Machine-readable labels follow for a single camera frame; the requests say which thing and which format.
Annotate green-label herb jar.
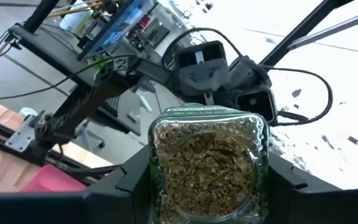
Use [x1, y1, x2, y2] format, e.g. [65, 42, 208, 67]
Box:
[147, 104, 270, 224]

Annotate white container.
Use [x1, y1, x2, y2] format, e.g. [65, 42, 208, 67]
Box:
[17, 106, 39, 119]

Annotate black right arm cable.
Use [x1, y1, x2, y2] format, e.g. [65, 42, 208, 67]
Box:
[162, 27, 334, 127]

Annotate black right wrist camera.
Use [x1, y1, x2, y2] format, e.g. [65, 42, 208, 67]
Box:
[235, 88, 278, 126]

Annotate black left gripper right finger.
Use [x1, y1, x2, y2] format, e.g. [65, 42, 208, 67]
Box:
[267, 152, 358, 224]

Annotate blue display panel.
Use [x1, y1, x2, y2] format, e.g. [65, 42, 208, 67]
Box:
[79, 0, 155, 62]

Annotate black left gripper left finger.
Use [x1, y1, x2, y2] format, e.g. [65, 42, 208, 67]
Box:
[0, 146, 154, 224]

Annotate black equipment stand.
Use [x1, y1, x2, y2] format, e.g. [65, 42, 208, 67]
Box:
[9, 0, 173, 138]

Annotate silver corner bracket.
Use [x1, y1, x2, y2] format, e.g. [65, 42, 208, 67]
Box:
[4, 114, 46, 153]

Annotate black aluminium rig frame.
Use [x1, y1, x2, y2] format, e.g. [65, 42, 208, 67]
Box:
[0, 0, 358, 184]

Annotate pink plastic tray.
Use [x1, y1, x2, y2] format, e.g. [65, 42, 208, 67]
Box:
[19, 164, 88, 193]

